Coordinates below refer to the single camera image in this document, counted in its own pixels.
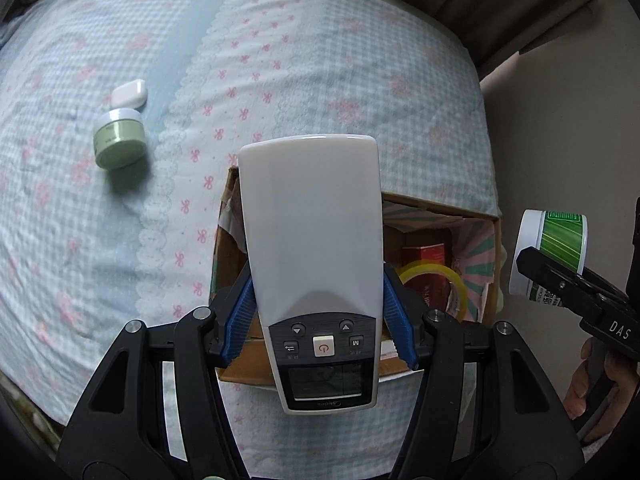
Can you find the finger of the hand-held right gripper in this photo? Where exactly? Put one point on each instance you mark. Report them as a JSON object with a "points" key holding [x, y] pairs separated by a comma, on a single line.
{"points": [[636, 230], [550, 272]]}

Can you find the white jar with green label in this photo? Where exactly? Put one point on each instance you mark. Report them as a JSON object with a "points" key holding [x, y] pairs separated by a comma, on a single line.
{"points": [[550, 240]]}

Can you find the person's right hand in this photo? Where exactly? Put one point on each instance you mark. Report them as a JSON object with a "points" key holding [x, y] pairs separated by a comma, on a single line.
{"points": [[580, 390]]}

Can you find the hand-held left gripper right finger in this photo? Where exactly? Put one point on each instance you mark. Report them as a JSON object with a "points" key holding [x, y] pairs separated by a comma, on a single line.
{"points": [[400, 320]]}

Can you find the yellow tape roll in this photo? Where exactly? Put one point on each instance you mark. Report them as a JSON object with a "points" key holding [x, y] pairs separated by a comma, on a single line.
{"points": [[430, 266]]}

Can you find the green cream jar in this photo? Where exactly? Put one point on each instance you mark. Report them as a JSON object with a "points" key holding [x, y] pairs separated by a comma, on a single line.
{"points": [[120, 145]]}

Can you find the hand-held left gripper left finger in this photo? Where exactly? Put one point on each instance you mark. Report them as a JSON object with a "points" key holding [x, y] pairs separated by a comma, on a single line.
{"points": [[237, 320]]}

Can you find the red box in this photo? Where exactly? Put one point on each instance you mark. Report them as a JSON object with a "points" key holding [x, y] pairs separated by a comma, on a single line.
{"points": [[425, 255]]}

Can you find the patterned cardboard box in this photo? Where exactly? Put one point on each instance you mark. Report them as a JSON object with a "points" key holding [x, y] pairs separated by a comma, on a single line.
{"points": [[475, 260]]}

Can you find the white remote control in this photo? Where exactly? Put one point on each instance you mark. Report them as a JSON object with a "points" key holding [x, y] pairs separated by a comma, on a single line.
{"points": [[310, 210]]}

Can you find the brown right curtain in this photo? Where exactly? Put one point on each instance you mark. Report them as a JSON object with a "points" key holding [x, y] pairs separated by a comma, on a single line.
{"points": [[475, 0]]}

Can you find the small white case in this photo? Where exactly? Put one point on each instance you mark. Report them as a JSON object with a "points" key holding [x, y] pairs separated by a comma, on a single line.
{"points": [[129, 92]]}

